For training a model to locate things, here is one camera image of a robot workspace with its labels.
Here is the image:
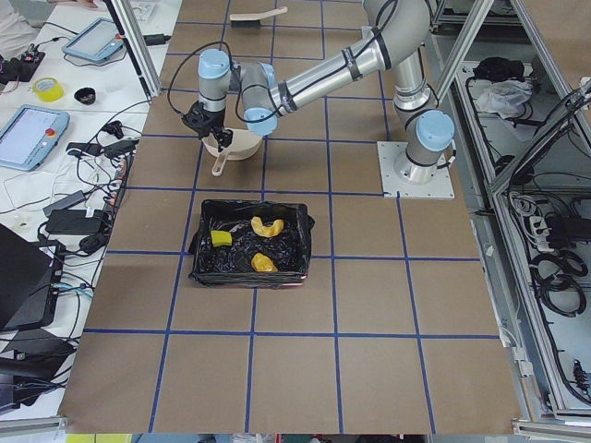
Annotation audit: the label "black power strip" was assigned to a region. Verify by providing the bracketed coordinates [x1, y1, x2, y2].
[104, 152, 135, 214]

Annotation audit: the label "blue teach pendant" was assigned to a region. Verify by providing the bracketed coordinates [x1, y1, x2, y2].
[1, 104, 70, 172]
[62, 18, 124, 63]

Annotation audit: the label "black laptop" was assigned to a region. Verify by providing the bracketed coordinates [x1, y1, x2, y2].
[1, 226, 65, 332]

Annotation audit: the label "white crumpled cloth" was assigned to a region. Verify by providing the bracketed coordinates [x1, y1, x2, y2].
[475, 80, 534, 119]

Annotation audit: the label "orange yellow potato toy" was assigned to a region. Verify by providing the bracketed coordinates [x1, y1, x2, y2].
[250, 253, 278, 272]

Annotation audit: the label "yellow tape roll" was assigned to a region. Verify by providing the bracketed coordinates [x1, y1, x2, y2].
[32, 78, 65, 102]

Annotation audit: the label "yellow green sponge piece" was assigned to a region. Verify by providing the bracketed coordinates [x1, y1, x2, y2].
[210, 230, 233, 247]

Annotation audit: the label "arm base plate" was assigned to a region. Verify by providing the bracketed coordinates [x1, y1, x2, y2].
[377, 141, 455, 200]

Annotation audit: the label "near blue teach pendant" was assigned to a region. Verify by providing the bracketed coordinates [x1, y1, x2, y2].
[1, 104, 70, 172]

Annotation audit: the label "bin with black bag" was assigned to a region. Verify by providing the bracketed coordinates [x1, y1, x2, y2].
[189, 199, 315, 288]

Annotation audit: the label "black power adapter brick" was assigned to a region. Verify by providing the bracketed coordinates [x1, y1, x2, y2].
[45, 209, 108, 235]

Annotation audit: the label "aluminium frame post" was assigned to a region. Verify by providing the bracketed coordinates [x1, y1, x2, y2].
[104, 0, 162, 102]

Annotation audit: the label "beige hand brush black bristles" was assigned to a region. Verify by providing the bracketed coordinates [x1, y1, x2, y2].
[229, 6, 288, 29]

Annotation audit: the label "beige plastic dustpan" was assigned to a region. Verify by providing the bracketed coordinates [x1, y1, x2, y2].
[202, 129, 262, 176]

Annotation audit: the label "far blue teach pendant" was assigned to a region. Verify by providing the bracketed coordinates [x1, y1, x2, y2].
[62, 18, 124, 63]

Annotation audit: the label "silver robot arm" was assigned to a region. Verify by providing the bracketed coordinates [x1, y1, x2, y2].
[181, 0, 454, 185]

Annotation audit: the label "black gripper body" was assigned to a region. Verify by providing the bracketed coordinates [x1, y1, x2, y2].
[181, 102, 226, 139]

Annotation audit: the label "cream croissant toy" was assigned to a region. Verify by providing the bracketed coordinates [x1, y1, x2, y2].
[251, 216, 284, 238]

